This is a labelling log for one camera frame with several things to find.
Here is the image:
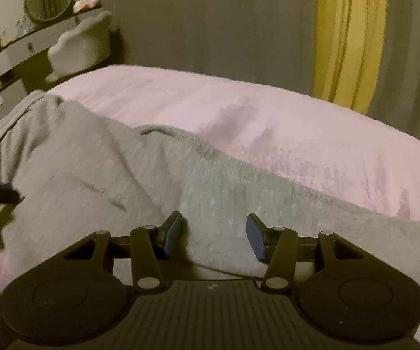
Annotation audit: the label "yellow curtain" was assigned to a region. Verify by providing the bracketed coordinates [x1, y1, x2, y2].
[313, 0, 388, 115]

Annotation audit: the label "white cloud-shaped chair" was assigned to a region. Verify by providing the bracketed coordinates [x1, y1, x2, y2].
[45, 11, 112, 83]

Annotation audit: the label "grey-green curtain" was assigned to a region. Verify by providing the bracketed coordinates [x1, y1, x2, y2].
[102, 0, 420, 138]

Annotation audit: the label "grey vanity desk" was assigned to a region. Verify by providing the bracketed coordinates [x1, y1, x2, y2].
[0, 7, 104, 119]

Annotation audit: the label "pink figurine on desk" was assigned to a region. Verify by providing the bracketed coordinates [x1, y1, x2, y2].
[72, 0, 102, 14]

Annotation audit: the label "grey sweatpants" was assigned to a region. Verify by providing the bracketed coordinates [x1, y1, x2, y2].
[0, 89, 420, 350]

